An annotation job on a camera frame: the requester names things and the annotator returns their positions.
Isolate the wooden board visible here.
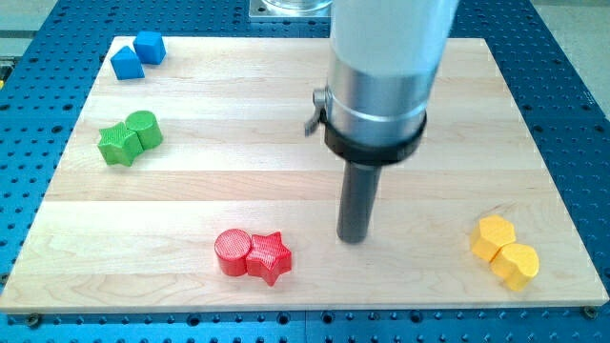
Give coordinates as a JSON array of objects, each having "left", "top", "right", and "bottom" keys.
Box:
[{"left": 1, "top": 37, "right": 608, "bottom": 314}]

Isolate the blue triangular block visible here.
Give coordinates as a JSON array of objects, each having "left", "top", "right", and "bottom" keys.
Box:
[{"left": 111, "top": 46, "right": 145, "bottom": 80}]

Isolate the yellow heart block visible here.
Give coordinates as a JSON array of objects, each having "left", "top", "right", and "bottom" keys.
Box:
[{"left": 490, "top": 243, "right": 539, "bottom": 292}]

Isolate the green star block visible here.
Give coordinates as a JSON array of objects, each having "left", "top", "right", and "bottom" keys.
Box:
[{"left": 97, "top": 122, "right": 144, "bottom": 167}]

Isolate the yellow hexagon block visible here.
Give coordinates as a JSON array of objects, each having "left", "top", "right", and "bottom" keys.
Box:
[{"left": 470, "top": 214, "right": 516, "bottom": 262}]

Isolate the red cylinder block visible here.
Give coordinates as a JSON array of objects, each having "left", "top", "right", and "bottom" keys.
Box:
[{"left": 214, "top": 229, "right": 252, "bottom": 276}]

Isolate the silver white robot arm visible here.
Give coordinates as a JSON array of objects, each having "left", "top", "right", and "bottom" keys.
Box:
[{"left": 305, "top": 0, "right": 458, "bottom": 166}]

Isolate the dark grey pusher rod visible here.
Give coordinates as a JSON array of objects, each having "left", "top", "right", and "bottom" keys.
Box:
[{"left": 336, "top": 162, "right": 381, "bottom": 244}]

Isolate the blue cube block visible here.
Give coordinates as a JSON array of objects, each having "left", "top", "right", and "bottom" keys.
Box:
[{"left": 132, "top": 30, "right": 166, "bottom": 65}]

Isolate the red star block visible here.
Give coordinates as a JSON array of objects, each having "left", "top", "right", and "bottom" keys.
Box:
[{"left": 246, "top": 232, "right": 292, "bottom": 287}]

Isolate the green cylinder block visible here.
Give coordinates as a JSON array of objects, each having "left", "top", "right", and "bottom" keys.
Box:
[{"left": 125, "top": 111, "right": 163, "bottom": 150}]

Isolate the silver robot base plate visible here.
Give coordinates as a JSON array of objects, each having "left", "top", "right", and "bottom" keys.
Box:
[{"left": 249, "top": 0, "right": 333, "bottom": 20}]

